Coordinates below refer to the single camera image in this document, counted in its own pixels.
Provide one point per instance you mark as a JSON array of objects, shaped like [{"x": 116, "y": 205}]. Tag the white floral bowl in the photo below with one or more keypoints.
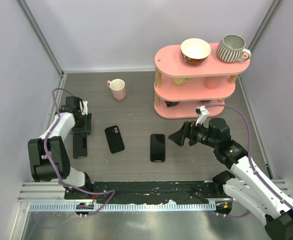
[{"x": 195, "y": 51}]

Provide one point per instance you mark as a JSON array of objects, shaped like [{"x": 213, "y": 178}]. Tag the yellow mug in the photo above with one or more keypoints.
[{"x": 180, "y": 81}]

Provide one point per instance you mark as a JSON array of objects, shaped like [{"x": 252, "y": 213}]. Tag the pink cup on shelf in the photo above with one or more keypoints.
[{"x": 212, "y": 82}]

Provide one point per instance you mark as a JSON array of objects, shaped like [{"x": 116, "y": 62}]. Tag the pink faceted mug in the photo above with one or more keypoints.
[{"x": 117, "y": 87}]

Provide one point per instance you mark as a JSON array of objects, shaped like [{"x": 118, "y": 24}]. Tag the dark smartphone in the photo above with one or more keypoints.
[{"x": 157, "y": 147}]

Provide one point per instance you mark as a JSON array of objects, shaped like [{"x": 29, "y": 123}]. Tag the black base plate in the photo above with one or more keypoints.
[{"x": 160, "y": 192}]

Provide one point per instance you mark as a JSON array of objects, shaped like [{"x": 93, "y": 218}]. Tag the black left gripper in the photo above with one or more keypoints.
[{"x": 86, "y": 128}]

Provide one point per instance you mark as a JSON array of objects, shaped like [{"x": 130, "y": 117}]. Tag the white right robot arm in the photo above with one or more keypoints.
[{"x": 243, "y": 180}]

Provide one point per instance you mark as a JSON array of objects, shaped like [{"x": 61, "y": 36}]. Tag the grey striped mug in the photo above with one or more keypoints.
[{"x": 232, "y": 49}]

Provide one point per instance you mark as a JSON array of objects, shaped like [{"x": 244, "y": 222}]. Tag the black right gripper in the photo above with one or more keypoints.
[{"x": 188, "y": 130}]

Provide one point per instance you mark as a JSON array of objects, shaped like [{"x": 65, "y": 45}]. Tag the dark green mug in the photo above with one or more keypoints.
[{"x": 171, "y": 103}]

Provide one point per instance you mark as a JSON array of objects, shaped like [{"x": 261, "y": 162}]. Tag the pink three-tier wooden shelf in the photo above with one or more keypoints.
[{"x": 169, "y": 64}]

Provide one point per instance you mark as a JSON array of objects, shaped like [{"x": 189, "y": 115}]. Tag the black phone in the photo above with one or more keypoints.
[{"x": 80, "y": 149}]

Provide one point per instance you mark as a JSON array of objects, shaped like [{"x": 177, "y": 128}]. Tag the white slotted cable duct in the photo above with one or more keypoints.
[{"x": 78, "y": 206}]

